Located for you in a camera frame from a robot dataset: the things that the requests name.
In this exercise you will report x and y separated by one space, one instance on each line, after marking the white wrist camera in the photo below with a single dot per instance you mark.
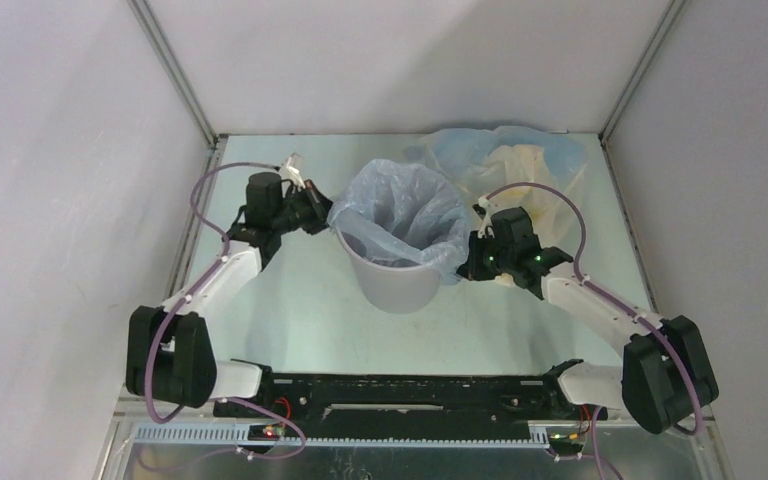
290 170
484 209

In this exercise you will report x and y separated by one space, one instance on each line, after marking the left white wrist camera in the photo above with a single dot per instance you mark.
290 170

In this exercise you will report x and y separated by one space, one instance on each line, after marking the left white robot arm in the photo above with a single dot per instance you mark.
170 354

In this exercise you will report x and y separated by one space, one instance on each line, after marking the clear bag with yellow rim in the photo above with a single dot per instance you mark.
478 162

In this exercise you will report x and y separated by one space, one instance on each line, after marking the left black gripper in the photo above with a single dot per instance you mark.
319 205

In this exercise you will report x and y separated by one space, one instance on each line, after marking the aluminium frame post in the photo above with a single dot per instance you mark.
164 51
657 40

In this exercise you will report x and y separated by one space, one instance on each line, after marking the left aluminium frame post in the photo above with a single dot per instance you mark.
164 51

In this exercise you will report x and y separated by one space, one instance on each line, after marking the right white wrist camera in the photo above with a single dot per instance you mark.
484 209

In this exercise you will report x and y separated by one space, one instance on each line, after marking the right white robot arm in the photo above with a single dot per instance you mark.
665 373

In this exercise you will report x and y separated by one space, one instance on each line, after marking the light blue trash bag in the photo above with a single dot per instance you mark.
405 215

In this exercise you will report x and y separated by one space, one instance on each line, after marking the grey plastic trash bin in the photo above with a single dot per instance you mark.
392 290

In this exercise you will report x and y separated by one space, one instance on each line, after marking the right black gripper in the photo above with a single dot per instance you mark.
480 249

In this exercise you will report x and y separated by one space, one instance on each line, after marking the right aluminium frame post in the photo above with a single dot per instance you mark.
657 40

